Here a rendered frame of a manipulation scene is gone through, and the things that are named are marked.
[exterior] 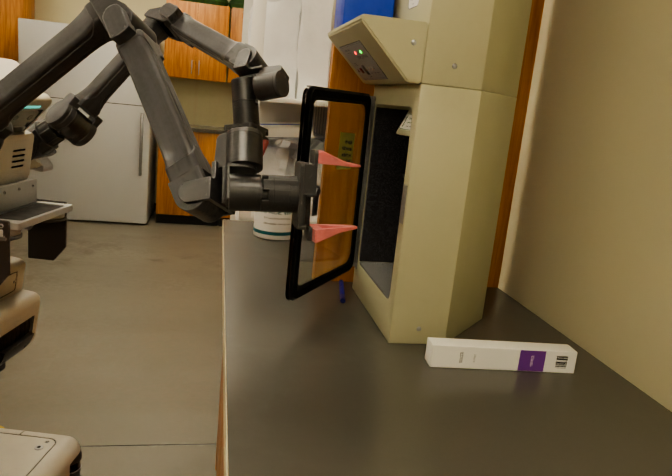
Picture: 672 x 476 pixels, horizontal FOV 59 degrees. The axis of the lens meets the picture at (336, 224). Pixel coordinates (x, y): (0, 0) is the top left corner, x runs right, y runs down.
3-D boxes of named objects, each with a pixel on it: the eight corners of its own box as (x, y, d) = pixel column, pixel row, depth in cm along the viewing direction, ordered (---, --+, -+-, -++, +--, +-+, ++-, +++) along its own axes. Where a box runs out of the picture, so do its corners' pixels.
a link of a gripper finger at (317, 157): (366, 152, 90) (305, 149, 88) (363, 199, 91) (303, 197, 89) (356, 151, 97) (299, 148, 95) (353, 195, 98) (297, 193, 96)
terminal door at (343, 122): (352, 269, 138) (371, 94, 130) (287, 303, 111) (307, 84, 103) (349, 268, 139) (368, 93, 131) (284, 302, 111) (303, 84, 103)
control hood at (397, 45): (374, 85, 131) (379, 38, 129) (421, 83, 100) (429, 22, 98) (323, 79, 129) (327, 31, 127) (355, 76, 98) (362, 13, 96)
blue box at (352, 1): (378, 36, 127) (383, -8, 125) (391, 32, 117) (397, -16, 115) (333, 31, 125) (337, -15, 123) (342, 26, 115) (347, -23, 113)
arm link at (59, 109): (175, 23, 170) (152, -4, 162) (201, 32, 161) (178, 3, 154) (69, 141, 162) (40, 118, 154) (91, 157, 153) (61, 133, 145)
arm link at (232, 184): (220, 215, 92) (221, 202, 87) (221, 174, 94) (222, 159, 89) (265, 216, 93) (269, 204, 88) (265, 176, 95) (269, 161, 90)
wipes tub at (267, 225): (292, 231, 193) (296, 186, 190) (297, 241, 180) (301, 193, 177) (251, 229, 190) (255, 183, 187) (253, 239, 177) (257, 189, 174)
